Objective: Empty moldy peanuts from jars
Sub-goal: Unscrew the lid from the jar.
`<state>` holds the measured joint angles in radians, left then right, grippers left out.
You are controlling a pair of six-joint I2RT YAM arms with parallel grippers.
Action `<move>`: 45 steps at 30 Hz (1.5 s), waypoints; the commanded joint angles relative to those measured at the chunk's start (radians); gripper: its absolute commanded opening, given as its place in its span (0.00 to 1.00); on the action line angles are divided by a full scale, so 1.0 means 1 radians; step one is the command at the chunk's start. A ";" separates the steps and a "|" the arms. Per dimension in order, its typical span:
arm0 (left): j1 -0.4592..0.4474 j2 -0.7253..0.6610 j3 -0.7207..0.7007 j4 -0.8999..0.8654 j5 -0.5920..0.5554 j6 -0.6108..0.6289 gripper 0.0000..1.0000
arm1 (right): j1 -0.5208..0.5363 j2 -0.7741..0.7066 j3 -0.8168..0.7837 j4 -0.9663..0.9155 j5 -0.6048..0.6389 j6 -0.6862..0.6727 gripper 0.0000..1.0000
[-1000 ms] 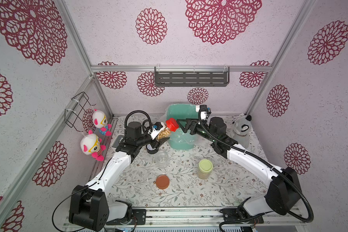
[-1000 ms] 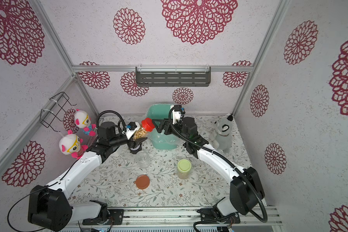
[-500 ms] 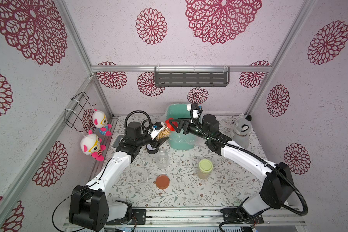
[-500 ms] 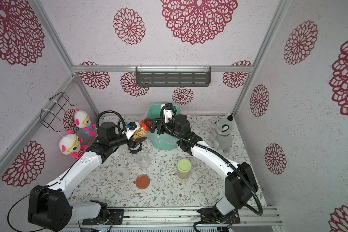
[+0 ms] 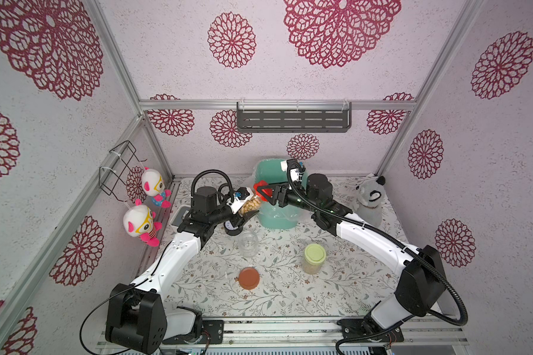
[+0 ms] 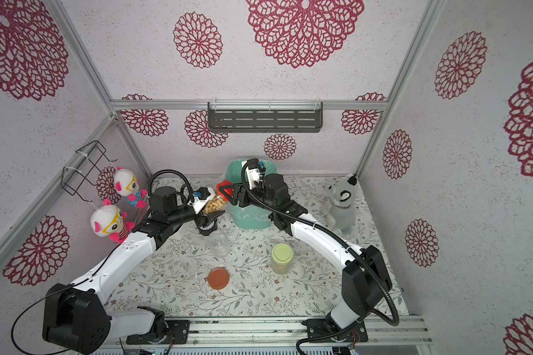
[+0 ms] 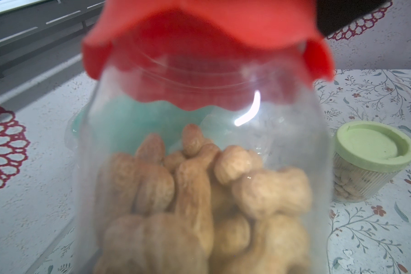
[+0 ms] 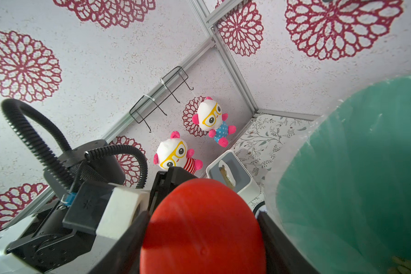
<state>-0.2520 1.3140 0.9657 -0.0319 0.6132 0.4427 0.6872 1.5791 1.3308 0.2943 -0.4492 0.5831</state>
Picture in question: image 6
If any red jar lid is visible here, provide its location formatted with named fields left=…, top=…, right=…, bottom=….
left=216, top=180, right=233, bottom=202

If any red lid peanut jar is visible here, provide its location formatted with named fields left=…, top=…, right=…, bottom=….
left=204, top=195, right=228, bottom=215

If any brown jar lid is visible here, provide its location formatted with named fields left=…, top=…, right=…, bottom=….
left=207, top=267, right=230, bottom=290

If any glass peanut jar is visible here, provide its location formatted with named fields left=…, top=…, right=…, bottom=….
left=207, top=230, right=230, bottom=258

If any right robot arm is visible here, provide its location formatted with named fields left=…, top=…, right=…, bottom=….
left=218, top=174, right=400, bottom=329

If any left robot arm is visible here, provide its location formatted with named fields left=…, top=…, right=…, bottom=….
left=42, top=186, right=216, bottom=354

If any black alarm clock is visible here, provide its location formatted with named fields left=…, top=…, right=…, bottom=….
left=198, top=223, right=218, bottom=236

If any green trash bin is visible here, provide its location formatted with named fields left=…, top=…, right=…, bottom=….
left=224, top=159, right=271, bottom=229

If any green lid peanut jar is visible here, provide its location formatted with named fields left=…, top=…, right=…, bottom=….
left=271, top=243, right=294, bottom=275

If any grey husky plush toy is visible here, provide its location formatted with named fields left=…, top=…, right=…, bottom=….
left=321, top=174, right=358, bottom=235

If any plush toy blue dotted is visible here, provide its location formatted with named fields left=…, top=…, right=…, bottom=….
left=113, top=167, right=148, bottom=209

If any plush toy red striped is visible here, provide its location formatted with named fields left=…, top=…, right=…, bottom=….
left=90, top=199, right=135, bottom=244

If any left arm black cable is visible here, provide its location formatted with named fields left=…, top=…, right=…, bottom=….
left=147, top=169, right=195, bottom=205

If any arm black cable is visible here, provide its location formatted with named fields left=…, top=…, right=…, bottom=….
left=240, top=160, right=401, bottom=355
left=147, top=169, right=195, bottom=205

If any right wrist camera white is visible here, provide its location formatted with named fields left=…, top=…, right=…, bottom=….
left=244, top=158, right=267, bottom=190

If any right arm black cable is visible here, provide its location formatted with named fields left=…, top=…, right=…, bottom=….
left=240, top=160, right=401, bottom=355

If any dark grey wall shelf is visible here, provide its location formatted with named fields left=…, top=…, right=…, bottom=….
left=207, top=102, right=324, bottom=133

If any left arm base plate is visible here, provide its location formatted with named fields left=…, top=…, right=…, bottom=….
left=124, top=319, right=190, bottom=346

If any black wire wall rack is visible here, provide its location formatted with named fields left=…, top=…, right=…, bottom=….
left=60, top=140, right=119, bottom=204

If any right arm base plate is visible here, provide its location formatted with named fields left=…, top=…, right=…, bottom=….
left=301, top=318, right=369, bottom=343

